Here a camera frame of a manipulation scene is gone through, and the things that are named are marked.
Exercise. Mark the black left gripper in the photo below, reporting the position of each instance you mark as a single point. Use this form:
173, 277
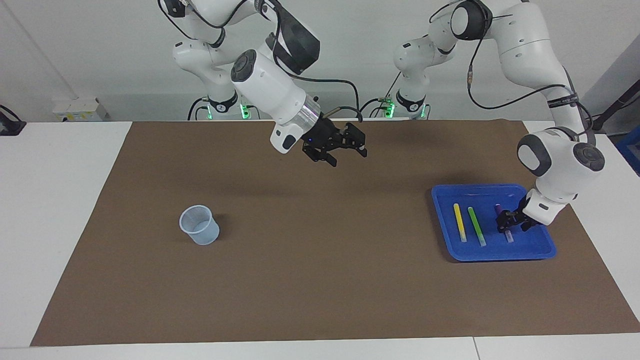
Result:
524, 207

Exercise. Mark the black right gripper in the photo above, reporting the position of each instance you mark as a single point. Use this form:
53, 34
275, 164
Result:
324, 137

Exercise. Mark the purple highlighter pen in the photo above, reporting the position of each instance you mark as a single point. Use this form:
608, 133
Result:
499, 207

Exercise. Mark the green highlighter pen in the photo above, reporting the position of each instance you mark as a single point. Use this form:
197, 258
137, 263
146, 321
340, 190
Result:
476, 226

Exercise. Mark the yellow highlighter pen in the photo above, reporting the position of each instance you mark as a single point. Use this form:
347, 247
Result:
459, 220

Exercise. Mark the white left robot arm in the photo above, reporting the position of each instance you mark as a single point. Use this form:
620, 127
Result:
530, 50

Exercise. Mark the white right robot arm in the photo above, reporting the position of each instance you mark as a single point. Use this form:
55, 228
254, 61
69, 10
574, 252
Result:
270, 85

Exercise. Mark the blue plastic tray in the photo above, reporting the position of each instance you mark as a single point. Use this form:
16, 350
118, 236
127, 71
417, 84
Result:
525, 245

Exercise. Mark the brown table mat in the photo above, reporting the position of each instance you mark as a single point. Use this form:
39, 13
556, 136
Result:
320, 250

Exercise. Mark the black stand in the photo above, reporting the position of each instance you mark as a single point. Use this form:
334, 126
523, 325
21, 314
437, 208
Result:
601, 126

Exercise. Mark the blue crate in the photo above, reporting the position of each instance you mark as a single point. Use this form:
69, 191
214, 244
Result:
631, 150

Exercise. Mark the translucent plastic cup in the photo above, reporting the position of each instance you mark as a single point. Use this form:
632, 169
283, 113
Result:
200, 235

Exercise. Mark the black desk device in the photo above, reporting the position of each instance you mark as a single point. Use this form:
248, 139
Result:
10, 127

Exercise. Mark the white wall box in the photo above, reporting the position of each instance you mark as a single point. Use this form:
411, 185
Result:
80, 110

